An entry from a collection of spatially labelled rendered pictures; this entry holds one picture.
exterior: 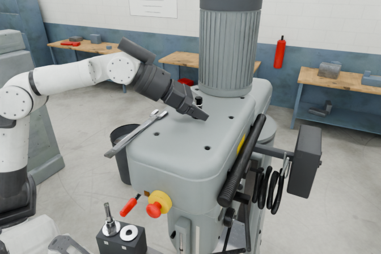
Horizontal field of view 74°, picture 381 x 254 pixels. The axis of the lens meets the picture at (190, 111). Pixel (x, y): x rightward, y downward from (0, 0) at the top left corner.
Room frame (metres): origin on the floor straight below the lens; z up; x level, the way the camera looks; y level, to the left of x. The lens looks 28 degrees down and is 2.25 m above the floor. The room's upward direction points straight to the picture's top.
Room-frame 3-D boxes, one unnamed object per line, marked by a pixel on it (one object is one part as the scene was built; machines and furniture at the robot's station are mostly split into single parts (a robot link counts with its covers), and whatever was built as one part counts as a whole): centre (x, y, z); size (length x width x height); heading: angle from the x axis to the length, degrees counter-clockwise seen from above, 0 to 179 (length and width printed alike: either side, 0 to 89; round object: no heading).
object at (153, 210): (0.42, 0.09, 1.76); 0.04 x 0.03 x 0.04; 65
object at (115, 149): (0.57, 0.14, 1.89); 0.24 x 0.04 x 0.01; 155
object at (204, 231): (0.66, -0.03, 1.47); 0.21 x 0.19 x 0.32; 65
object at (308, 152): (0.78, -0.45, 1.62); 0.20 x 0.09 x 0.21; 155
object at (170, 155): (0.67, -0.03, 1.81); 0.47 x 0.26 x 0.16; 155
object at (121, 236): (0.86, 0.36, 1.00); 0.22 x 0.12 x 0.20; 75
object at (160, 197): (0.45, 0.08, 1.76); 0.06 x 0.02 x 0.06; 65
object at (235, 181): (0.62, -0.17, 1.79); 0.45 x 0.04 x 0.04; 155
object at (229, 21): (0.88, -0.13, 2.05); 0.20 x 0.20 x 0.32
